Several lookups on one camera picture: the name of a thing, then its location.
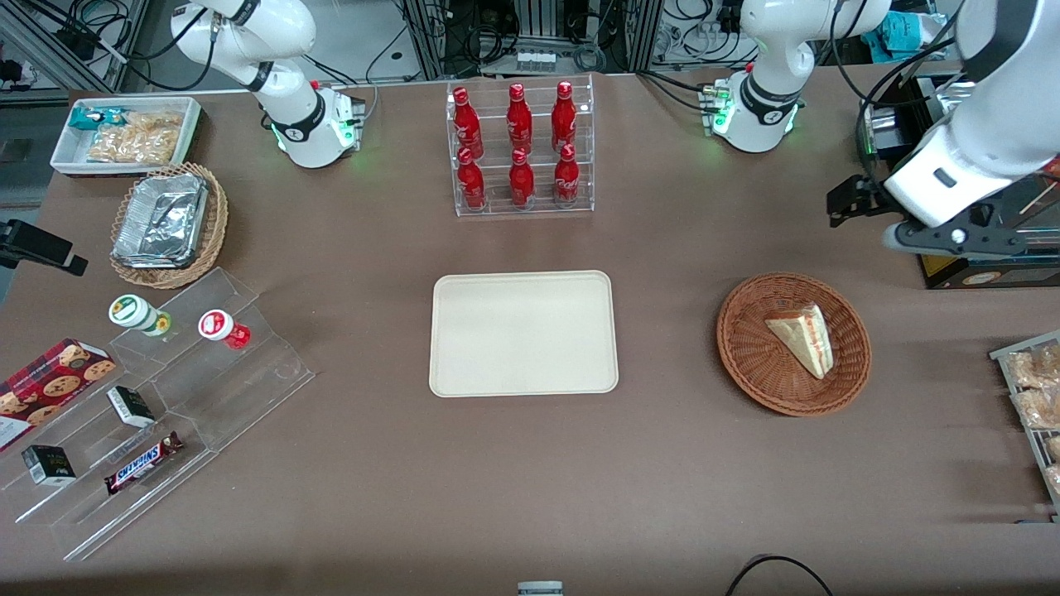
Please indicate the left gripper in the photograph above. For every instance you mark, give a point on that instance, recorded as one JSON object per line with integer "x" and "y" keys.
{"x": 868, "y": 197}

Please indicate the triangular sandwich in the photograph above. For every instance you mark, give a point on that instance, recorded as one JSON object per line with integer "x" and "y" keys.
{"x": 803, "y": 339}

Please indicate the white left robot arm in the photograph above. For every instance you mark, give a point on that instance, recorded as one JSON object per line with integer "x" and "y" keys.
{"x": 770, "y": 50}

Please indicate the large brown wicker basket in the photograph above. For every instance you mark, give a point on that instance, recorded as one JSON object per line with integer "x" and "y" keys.
{"x": 749, "y": 364}

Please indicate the tray of packaged pastries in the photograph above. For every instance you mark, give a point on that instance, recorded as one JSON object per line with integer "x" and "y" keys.
{"x": 1006, "y": 354}

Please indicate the beige plastic tray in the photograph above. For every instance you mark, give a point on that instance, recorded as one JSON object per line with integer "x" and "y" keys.
{"x": 522, "y": 335}

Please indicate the small tan wicker basket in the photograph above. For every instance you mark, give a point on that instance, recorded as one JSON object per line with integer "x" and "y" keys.
{"x": 217, "y": 223}

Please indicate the black food warmer cabinet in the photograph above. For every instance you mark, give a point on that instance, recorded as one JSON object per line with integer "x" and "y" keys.
{"x": 952, "y": 273}

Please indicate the teal plastic bag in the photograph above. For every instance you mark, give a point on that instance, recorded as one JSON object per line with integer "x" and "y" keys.
{"x": 898, "y": 37}

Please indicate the wrapped pastry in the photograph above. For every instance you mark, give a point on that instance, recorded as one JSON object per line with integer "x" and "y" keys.
{"x": 1039, "y": 408}
{"x": 1035, "y": 368}

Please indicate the red cola bottle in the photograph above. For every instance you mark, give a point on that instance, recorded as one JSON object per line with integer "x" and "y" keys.
{"x": 468, "y": 124}
{"x": 519, "y": 120}
{"x": 472, "y": 184}
{"x": 522, "y": 182}
{"x": 564, "y": 117}
{"x": 566, "y": 179}

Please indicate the white power strip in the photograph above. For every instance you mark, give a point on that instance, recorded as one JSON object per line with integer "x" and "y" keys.
{"x": 536, "y": 61}

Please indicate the clear acrylic bottle rack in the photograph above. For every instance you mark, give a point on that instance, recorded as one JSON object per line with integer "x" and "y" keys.
{"x": 497, "y": 203}

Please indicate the grey device edge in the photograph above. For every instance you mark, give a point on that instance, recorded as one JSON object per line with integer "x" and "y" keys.
{"x": 540, "y": 588}

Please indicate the red lid jar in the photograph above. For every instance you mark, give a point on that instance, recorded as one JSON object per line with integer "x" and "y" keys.
{"x": 219, "y": 325}

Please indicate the clear acrylic stepped display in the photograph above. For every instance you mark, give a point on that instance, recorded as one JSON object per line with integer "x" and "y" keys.
{"x": 215, "y": 414}

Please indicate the stacked aluminium foil trays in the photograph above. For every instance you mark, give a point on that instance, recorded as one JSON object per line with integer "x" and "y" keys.
{"x": 159, "y": 222}

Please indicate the clear bag of crackers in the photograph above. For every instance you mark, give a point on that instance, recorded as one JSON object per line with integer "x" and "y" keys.
{"x": 137, "y": 139}

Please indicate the green lid jar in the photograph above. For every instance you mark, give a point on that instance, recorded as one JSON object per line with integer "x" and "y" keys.
{"x": 132, "y": 312}

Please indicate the small black box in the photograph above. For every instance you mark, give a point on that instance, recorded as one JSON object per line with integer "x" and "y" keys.
{"x": 131, "y": 406}
{"x": 48, "y": 465}

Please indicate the snickers chocolate bar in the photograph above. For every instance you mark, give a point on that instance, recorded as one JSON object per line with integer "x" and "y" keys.
{"x": 141, "y": 463}

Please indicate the teal snack packet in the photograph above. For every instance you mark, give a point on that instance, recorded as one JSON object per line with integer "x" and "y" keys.
{"x": 87, "y": 117}

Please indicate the white plastic bin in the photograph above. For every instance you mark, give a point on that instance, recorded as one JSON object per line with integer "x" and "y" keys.
{"x": 70, "y": 157}

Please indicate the red cookie box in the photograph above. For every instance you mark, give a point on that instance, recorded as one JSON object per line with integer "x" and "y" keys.
{"x": 45, "y": 385}

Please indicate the black clamp mount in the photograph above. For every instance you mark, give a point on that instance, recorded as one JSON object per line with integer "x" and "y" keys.
{"x": 37, "y": 244}

